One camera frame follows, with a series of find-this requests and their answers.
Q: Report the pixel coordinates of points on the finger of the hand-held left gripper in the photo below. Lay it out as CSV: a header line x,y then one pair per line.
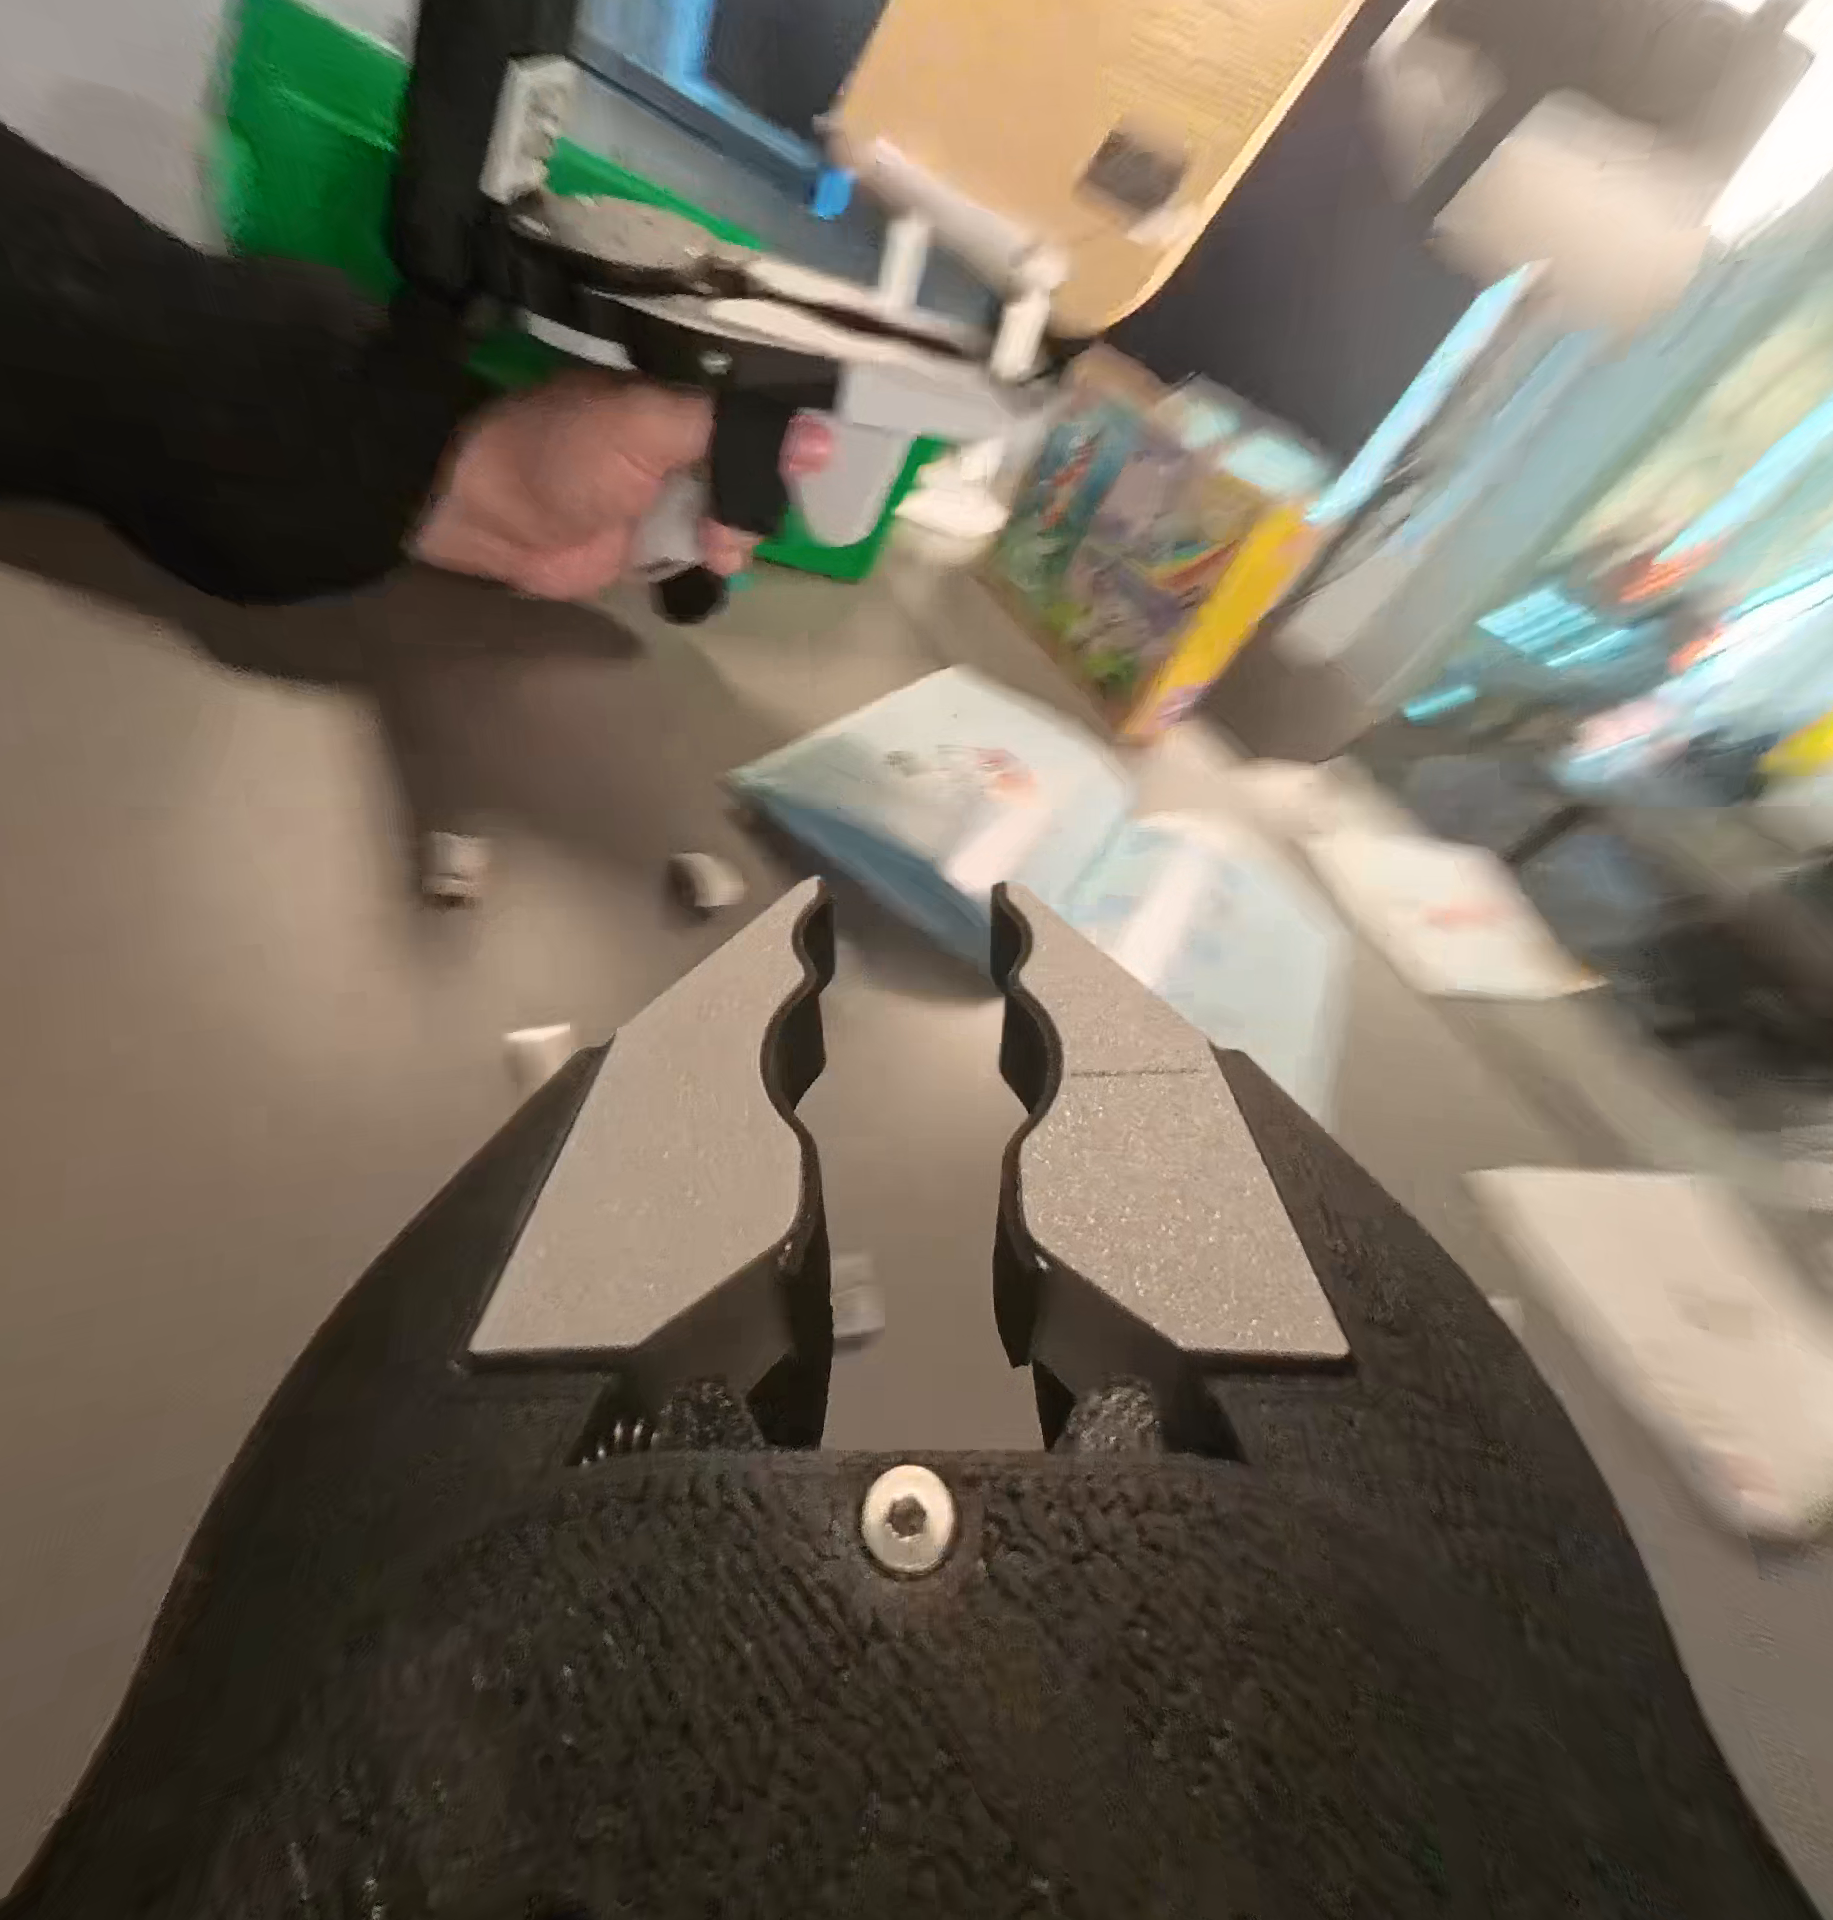
x,y
895,449
954,219

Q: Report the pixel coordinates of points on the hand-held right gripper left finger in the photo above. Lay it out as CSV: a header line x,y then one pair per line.
x,y
662,1185

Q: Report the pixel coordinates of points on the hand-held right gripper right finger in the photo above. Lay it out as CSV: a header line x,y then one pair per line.
x,y
1170,1200

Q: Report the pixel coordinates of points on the green plastic bin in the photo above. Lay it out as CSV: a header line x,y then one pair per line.
x,y
309,136

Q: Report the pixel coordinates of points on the person's left forearm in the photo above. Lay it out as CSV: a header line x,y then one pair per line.
x,y
182,344

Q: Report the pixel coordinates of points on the white lego brick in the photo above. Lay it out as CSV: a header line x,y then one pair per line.
x,y
708,882
856,1296
540,1053
454,867

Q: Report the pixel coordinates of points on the colourful lego box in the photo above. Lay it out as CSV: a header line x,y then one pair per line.
x,y
1142,554

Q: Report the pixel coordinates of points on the person's left hand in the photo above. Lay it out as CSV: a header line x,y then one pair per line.
x,y
555,481

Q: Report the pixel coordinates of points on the tan wooden board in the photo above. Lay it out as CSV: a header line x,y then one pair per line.
x,y
1035,89

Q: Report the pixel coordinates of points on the light blue instruction booklet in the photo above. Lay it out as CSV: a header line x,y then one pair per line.
x,y
918,779

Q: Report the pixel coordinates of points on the blurred colourful display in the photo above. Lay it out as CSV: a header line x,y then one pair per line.
x,y
1636,523

